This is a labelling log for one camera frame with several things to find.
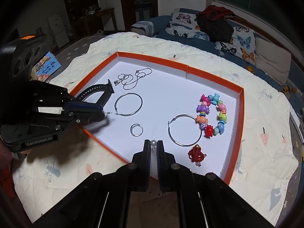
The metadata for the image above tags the black fitness wristband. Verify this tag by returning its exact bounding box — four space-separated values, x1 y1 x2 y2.
75 80 114 107

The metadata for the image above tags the red knotted charm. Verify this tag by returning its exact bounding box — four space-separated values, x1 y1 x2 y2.
188 144 207 167

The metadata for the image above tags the small silver ring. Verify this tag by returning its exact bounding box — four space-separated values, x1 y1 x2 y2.
130 123 144 138

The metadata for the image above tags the silver chain necklace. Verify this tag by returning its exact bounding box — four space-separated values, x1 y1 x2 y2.
114 67 153 91

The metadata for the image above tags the colourful bead bracelet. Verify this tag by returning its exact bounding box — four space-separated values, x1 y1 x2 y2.
195 93 229 138

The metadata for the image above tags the person's left hand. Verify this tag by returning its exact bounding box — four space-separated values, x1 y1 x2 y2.
0 135 32 162

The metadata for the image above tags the children's picture book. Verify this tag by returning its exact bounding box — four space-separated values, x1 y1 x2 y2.
31 52 61 82

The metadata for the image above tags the cream quilted blanket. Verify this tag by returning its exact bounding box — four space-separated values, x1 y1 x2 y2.
12 32 298 224

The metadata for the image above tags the orange shallow box tray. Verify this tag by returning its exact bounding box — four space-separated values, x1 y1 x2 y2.
71 52 245 183

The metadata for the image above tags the butterfly print pillow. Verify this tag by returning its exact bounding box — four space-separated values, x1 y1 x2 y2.
215 26 256 64
165 12 210 41

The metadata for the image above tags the grey beige pillow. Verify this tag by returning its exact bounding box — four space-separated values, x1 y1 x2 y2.
255 38 291 84

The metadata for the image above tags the red and black clothes pile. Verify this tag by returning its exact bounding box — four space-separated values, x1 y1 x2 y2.
196 5 236 43

